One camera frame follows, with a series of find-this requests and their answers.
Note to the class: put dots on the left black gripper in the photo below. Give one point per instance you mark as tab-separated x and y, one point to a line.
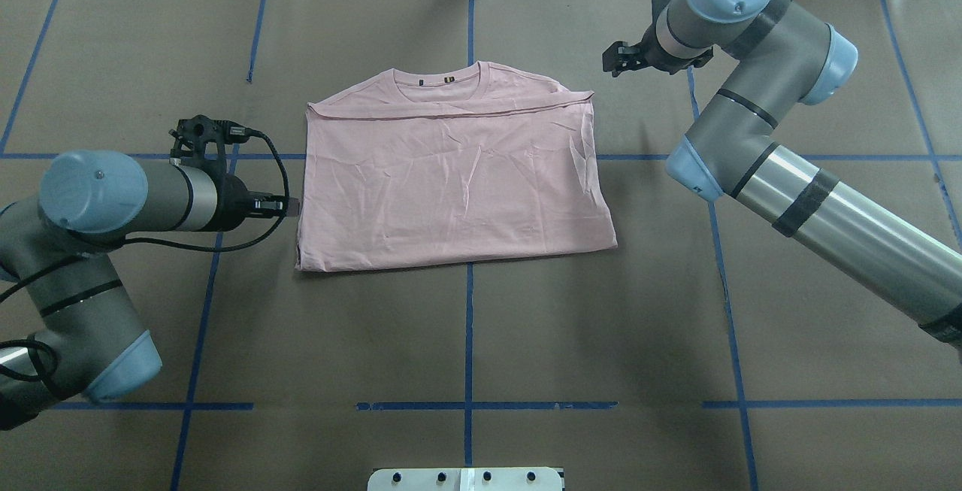
231	196

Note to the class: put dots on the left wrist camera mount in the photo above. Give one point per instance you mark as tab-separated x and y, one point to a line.
202	142

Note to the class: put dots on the pink Snoopy t-shirt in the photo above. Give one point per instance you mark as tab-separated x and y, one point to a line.
484	163

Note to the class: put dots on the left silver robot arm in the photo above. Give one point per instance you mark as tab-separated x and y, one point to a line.
56	245

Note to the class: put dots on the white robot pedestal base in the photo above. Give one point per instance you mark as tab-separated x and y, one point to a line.
468	478

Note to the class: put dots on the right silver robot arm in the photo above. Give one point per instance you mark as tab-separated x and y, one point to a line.
786	56

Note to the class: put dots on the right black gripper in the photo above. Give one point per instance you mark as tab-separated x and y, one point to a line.
651	56

